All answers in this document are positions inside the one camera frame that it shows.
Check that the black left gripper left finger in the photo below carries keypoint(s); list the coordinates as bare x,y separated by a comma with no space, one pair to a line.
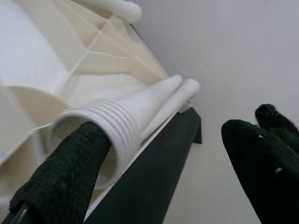
63,175

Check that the black tablecloth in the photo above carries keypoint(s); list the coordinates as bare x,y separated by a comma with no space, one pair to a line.
144,177

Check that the white plastic table top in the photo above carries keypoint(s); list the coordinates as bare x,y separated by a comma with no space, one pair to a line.
35,46

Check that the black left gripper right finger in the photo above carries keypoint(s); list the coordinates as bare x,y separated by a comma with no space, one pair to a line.
261,175

